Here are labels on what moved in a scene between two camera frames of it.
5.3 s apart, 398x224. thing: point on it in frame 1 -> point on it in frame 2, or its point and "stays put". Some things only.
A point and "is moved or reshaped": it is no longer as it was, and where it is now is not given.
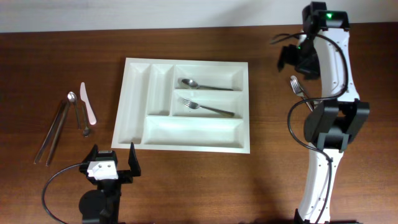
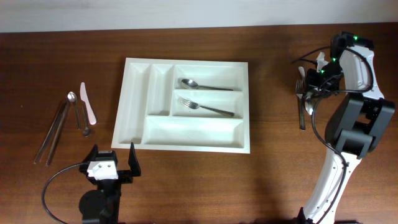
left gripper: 125,177 stays put
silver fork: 298,90 is moved or reshaped
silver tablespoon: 192,84 stays put
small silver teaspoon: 72,97 stays put
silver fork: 195,106 stays put
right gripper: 286,58 -> 314,86
